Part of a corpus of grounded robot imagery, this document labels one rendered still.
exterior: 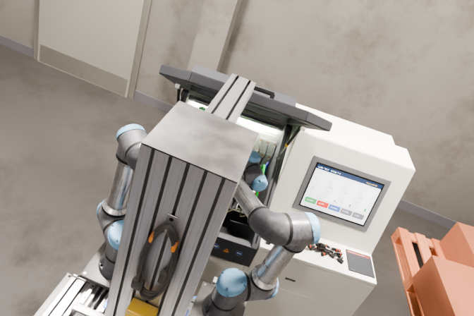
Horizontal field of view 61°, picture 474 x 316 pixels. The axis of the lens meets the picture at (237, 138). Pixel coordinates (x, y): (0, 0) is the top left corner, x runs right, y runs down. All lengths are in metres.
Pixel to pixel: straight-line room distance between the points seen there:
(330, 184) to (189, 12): 2.68
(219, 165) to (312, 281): 1.63
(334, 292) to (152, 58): 3.26
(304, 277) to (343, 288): 0.23
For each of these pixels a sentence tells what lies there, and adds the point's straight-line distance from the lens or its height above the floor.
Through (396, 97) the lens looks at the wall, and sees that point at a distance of 4.44.
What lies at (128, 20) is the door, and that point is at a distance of 4.71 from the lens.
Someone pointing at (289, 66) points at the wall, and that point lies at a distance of 4.34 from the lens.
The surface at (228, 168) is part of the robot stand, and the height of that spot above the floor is 2.03.
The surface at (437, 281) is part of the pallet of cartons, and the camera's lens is 3.82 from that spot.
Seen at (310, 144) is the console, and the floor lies 1.50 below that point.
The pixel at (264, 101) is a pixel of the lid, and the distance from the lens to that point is 1.50.
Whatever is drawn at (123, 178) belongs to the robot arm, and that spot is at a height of 1.47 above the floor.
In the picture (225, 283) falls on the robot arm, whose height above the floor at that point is 1.26.
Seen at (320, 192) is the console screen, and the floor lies 1.25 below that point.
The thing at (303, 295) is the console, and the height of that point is 0.71.
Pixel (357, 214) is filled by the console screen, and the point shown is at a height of 1.20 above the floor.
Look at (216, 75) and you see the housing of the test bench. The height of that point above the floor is 1.50.
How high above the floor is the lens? 2.61
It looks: 32 degrees down
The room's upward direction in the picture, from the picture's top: 20 degrees clockwise
